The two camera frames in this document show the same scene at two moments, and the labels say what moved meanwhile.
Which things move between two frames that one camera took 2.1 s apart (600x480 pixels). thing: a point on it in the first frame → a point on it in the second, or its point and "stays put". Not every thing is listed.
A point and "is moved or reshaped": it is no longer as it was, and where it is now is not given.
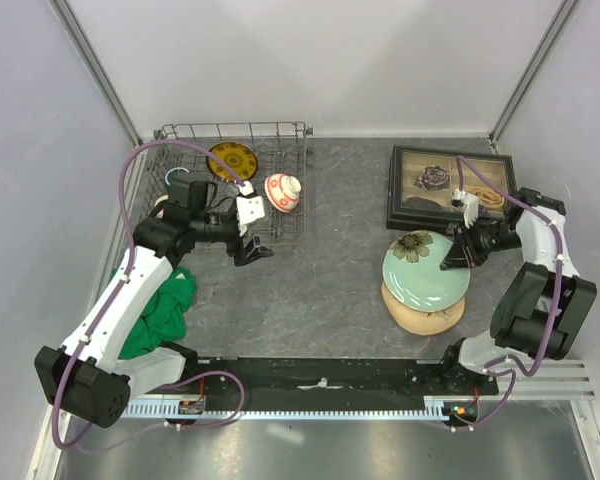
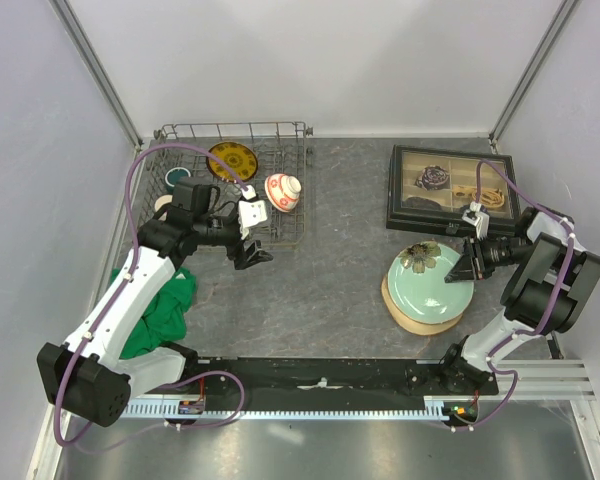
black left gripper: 245,255 stays put
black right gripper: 456,256 → 464,269
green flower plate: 413,276 is moved or reshaped
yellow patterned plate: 239,156 stays put
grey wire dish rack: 269,157 stays put
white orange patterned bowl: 282,191 stays put
